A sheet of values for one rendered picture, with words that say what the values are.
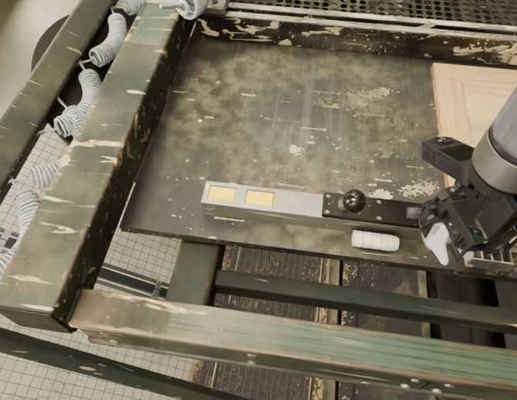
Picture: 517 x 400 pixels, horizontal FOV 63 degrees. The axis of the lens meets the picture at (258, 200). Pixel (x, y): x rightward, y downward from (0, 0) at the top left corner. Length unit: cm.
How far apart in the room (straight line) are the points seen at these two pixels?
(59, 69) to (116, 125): 73
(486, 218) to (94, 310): 56
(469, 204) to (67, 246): 57
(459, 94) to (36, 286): 93
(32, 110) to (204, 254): 82
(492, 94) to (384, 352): 68
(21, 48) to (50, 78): 526
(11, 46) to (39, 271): 615
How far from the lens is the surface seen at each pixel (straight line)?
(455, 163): 55
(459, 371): 70
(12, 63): 661
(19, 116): 142
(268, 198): 77
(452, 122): 101
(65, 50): 161
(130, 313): 69
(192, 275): 79
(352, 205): 64
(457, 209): 55
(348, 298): 80
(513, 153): 46
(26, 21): 710
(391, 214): 77
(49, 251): 72
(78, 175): 79
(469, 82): 113
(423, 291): 245
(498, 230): 53
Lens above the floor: 190
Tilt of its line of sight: 21 degrees down
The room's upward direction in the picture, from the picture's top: 66 degrees counter-clockwise
